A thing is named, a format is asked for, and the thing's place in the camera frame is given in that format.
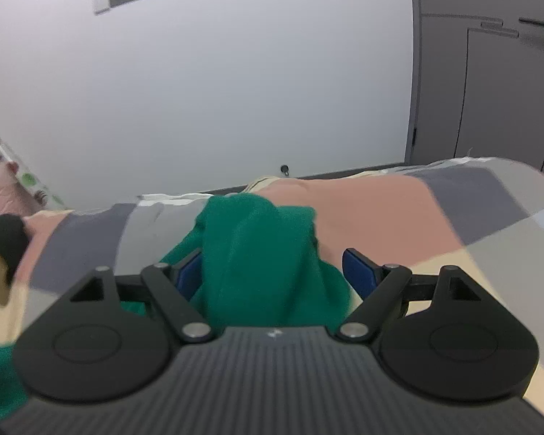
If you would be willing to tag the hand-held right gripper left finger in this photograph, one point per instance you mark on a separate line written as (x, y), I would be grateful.
(188, 276)

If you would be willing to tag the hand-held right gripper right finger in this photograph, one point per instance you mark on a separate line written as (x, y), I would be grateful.
(360, 272)

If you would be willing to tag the green printed sweatshirt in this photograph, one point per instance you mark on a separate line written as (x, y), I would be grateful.
(254, 258)

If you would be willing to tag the patchwork quilt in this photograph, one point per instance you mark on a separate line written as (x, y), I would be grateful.
(381, 217)

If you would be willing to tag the black garment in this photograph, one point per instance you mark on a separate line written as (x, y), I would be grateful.
(7, 240)

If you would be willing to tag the leaf patterned pink pillow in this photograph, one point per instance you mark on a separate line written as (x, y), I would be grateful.
(9, 176)

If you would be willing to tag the grey door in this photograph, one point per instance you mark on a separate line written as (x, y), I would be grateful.
(485, 90)

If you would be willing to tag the white wall switch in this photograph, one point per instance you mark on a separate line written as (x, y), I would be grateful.
(102, 3)

